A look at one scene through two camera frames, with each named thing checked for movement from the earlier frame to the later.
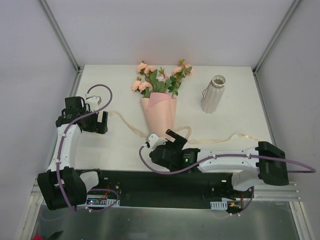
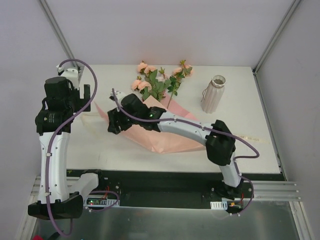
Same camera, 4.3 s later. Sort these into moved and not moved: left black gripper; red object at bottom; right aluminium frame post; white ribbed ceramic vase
Moved: left black gripper
Not moved: red object at bottom; right aluminium frame post; white ribbed ceramic vase
